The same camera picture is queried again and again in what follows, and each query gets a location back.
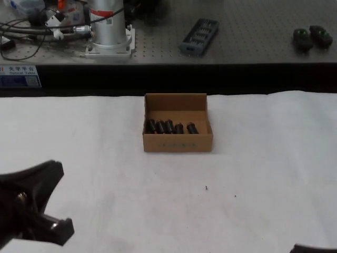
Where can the brown cardboard box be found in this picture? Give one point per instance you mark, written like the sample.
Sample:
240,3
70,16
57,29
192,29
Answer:
176,145

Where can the grey bit set case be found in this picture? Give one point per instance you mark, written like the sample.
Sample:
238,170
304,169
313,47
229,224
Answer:
200,37

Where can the metal bench with holes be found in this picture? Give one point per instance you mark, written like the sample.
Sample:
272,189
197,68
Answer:
237,31

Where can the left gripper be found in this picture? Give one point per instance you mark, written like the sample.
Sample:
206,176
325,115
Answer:
15,210

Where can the black bolt in sleeve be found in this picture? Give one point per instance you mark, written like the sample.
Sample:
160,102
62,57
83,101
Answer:
169,126
192,128
160,127
179,128
151,126

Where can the black device with green lens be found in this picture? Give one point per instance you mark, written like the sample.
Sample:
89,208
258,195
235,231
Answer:
302,39
321,36

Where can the blue label plate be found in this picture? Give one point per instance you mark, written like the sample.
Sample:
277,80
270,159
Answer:
19,76

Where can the white plastic bracket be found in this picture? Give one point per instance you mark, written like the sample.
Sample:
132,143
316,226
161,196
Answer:
55,25

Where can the silver-white machine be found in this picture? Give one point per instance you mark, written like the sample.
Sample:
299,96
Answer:
109,29

